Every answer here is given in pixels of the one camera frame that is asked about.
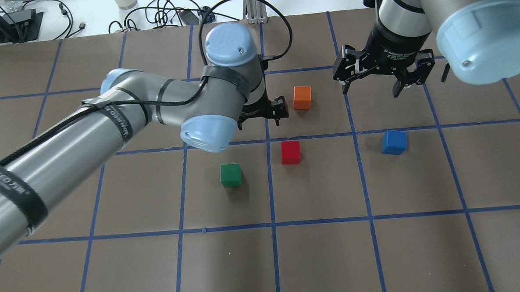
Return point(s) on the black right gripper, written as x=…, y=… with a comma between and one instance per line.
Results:
x=386, y=52

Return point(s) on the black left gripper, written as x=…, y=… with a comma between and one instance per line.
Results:
x=256, y=109

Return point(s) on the red wooden cube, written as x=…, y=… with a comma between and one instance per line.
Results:
x=290, y=152

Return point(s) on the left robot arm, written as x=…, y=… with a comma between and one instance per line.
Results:
x=37, y=177

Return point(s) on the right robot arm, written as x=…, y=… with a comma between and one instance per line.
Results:
x=480, y=39

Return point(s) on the orange wooden cube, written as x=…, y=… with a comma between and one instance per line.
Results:
x=302, y=97

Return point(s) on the blue wooden cube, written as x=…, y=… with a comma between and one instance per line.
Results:
x=394, y=142

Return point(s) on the green wooden cube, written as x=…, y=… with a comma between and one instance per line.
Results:
x=231, y=175

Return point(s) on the black power adapter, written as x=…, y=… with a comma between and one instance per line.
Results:
x=188, y=17

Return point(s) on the white thermos bottle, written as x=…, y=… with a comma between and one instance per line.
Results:
x=126, y=4

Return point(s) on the black monitor stand base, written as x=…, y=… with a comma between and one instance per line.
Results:
x=18, y=26

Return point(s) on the aluminium frame post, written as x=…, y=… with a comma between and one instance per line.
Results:
x=254, y=12

